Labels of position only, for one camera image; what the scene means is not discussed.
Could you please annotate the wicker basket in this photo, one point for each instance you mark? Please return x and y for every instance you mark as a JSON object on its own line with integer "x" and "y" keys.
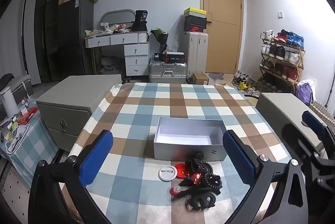
{"x": 324, "y": 111}

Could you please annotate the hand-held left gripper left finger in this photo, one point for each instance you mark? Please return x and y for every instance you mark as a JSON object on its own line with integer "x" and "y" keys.
{"x": 96, "y": 158}

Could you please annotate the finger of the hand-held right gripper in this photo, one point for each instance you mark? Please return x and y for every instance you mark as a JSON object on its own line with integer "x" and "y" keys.
{"x": 314, "y": 123}
{"x": 293, "y": 139}

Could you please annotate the blue checked cartoon cloth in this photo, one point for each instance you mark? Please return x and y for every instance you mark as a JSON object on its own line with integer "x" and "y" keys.
{"x": 34, "y": 140}

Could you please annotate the white perforated board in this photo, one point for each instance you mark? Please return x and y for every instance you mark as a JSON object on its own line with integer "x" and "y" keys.
{"x": 13, "y": 195}

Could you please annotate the plaid tablecloth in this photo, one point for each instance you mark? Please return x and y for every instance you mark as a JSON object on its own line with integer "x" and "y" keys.
{"x": 170, "y": 103}

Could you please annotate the grey clothes pile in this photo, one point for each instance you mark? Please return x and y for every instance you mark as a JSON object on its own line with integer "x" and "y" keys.
{"x": 111, "y": 64}

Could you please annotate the dark wardrobe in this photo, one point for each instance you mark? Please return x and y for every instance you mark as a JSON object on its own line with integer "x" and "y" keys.
{"x": 47, "y": 30}

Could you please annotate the wooden door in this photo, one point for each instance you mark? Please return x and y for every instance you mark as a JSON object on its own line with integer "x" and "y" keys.
{"x": 222, "y": 4}

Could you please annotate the dark wrapped flower bouquet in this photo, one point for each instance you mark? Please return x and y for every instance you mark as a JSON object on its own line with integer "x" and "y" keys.
{"x": 162, "y": 39}

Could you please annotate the yellow shoe box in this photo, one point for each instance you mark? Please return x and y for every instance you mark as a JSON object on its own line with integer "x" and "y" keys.
{"x": 195, "y": 12}

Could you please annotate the black scrunchie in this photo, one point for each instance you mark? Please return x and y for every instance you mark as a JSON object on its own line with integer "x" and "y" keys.
{"x": 195, "y": 158}

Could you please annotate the wooden shoe rack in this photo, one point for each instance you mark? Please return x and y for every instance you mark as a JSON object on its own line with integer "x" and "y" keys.
{"x": 301, "y": 57}

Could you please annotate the rows of shoes on rack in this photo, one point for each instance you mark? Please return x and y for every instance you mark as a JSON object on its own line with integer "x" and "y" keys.
{"x": 281, "y": 52}

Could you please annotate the black hair clip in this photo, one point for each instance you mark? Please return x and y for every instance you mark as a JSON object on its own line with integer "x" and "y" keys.
{"x": 188, "y": 191}

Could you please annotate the white cylinder appliance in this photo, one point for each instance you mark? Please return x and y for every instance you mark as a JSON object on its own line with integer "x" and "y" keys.
{"x": 9, "y": 103}

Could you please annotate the grey nightstand with drawers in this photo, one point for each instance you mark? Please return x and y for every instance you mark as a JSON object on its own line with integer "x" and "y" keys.
{"x": 70, "y": 98}

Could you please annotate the black claw clip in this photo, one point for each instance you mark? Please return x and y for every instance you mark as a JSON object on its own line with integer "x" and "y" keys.
{"x": 200, "y": 201}

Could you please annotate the side table clutter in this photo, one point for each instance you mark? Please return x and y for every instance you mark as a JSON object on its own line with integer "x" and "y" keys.
{"x": 27, "y": 114}

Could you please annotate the pile of loose shoes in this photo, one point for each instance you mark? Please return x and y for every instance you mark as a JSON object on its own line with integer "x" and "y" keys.
{"x": 244, "y": 84}

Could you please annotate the white upright suitcase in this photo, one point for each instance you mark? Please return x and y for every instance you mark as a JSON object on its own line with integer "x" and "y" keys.
{"x": 195, "y": 54}

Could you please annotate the desk clutter pile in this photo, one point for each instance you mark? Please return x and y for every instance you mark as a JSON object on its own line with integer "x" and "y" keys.
{"x": 112, "y": 29}

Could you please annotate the silver aluminium suitcase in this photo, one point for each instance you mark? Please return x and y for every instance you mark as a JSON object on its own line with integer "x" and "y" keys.
{"x": 167, "y": 69}

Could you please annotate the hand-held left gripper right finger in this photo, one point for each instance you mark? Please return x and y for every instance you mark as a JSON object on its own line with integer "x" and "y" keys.
{"x": 238, "y": 158}

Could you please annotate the purple bag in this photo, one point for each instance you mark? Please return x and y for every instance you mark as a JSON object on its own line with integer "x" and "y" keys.
{"x": 305, "y": 93}

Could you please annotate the black box with red edges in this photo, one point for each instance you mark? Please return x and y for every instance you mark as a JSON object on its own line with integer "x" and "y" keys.
{"x": 174, "y": 57}

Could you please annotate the closed cardboard box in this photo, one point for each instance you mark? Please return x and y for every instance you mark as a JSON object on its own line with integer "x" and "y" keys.
{"x": 201, "y": 79}

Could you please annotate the grey fabric bin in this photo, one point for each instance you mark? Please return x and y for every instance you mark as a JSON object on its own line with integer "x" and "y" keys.
{"x": 23, "y": 85}

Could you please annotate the white round badge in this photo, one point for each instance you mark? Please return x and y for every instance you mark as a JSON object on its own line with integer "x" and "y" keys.
{"x": 166, "y": 174}

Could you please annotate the red glossy hair clip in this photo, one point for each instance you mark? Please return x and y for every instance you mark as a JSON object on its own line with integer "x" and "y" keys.
{"x": 196, "y": 178}

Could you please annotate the small black box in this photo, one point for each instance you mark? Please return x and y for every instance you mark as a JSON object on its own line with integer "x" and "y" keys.
{"x": 157, "y": 57}

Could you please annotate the arched grey mirror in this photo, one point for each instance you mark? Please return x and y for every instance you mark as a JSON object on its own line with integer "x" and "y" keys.
{"x": 117, "y": 17}

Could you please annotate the red round badge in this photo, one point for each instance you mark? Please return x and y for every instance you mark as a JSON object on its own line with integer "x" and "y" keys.
{"x": 180, "y": 170}

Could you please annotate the black box with label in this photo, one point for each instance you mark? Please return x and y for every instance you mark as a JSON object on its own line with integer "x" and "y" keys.
{"x": 140, "y": 21}

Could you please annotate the grey cabinet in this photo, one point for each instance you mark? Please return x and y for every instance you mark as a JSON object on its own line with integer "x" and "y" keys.
{"x": 277, "y": 106}

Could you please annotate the red and black shoe box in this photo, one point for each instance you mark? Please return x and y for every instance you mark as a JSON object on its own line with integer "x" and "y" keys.
{"x": 195, "y": 28}

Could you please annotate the white vanity desk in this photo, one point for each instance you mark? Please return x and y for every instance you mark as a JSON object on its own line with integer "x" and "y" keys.
{"x": 136, "y": 51}

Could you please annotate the silver box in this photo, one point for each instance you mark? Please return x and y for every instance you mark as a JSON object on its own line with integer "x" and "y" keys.
{"x": 183, "y": 152}

